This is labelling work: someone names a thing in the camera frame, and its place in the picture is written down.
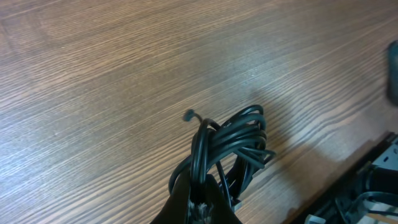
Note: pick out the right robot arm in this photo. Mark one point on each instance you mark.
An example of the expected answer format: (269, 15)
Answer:
(392, 72)

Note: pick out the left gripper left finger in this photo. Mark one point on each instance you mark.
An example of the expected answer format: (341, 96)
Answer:
(176, 206)

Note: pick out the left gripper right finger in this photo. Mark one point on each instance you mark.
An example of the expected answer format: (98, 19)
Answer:
(219, 212)

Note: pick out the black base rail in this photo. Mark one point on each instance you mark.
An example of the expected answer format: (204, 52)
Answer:
(368, 188)

